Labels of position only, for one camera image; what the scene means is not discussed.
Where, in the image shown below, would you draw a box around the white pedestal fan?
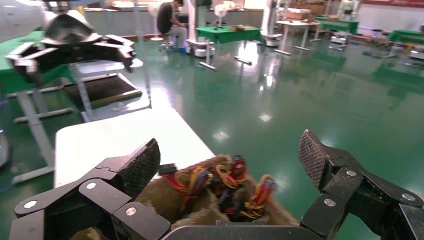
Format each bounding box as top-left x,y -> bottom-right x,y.
213,3 -> 229,29
147,2 -> 164,42

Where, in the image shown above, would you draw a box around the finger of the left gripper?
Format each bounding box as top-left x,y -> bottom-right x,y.
5,42 -> 79,84
77,34 -> 137,73

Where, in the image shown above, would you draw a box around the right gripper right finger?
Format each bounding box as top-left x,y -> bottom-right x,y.
298,129 -> 424,240

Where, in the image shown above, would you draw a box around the black mat with wooden frame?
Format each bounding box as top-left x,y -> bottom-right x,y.
61,73 -> 144,109

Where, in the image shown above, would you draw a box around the brown cardboard divider box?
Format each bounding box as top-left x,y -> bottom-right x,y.
69,153 -> 301,240

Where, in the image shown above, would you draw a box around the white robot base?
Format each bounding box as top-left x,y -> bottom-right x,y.
261,0 -> 284,47
185,0 -> 216,58

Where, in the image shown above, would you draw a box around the green cloth table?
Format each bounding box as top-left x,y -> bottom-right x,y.
195,25 -> 264,71
387,29 -> 424,46
314,16 -> 360,36
0,29 -> 77,95

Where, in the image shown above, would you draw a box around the stacked cardboard boxes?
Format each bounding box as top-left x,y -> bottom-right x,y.
286,8 -> 314,21

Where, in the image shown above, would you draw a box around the power supply with black connector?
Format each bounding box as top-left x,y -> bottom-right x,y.
158,163 -> 215,213

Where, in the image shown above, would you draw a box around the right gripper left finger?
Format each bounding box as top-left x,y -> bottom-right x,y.
9,138 -> 171,240

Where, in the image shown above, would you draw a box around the person in black shirt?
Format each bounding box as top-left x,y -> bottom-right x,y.
156,0 -> 189,51

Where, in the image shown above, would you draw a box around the long grey counter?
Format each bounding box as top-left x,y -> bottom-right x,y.
84,8 -> 266,37

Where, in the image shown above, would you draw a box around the grey metal table leg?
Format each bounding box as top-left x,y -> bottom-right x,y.
6,86 -> 75,186

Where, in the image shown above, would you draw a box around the power supply with red-yellow wires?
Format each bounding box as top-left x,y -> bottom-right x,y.
211,155 -> 249,190
228,174 -> 277,221

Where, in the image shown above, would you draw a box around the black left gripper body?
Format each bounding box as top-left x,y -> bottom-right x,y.
43,10 -> 104,46

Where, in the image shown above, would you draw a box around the white work table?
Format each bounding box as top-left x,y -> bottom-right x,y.
274,19 -> 321,57

